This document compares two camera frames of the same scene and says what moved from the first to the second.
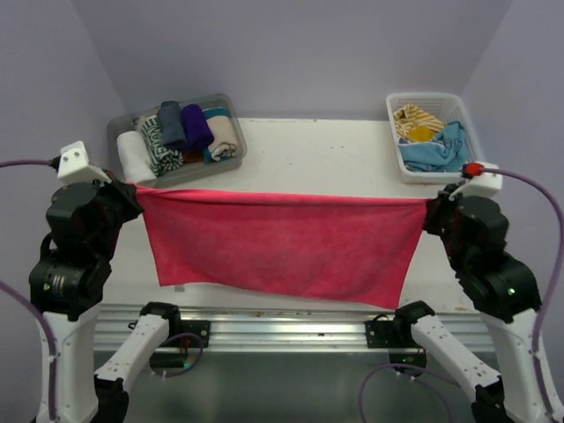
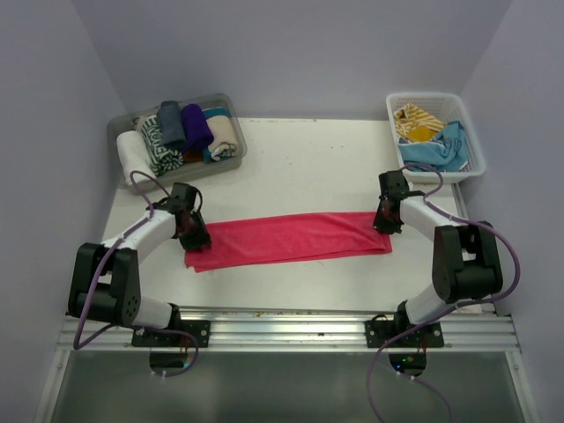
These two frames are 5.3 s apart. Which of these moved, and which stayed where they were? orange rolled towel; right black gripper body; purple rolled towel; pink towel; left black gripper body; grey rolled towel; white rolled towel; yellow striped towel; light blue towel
Moved: right black gripper body; pink towel; left black gripper body
Stayed: light blue towel; orange rolled towel; purple rolled towel; grey rolled towel; yellow striped towel; white rolled towel
